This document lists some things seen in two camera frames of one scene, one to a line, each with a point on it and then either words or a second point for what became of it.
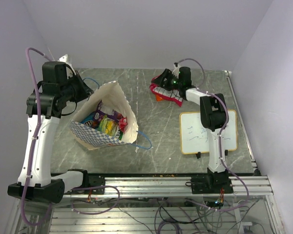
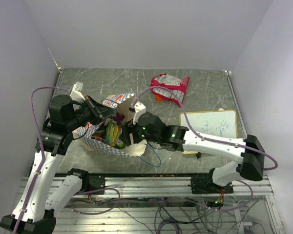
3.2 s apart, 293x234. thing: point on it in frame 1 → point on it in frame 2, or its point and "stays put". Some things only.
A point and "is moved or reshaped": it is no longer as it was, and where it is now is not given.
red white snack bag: x=164 y=93 stays put
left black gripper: x=86 y=91 → x=99 y=111
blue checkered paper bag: x=92 y=138 is moved or reshaped
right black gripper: x=167 y=74 → x=127 y=128
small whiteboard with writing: x=194 y=138 stays put
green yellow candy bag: x=108 y=126 is moved or reshaped
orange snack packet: x=158 y=98 stays put
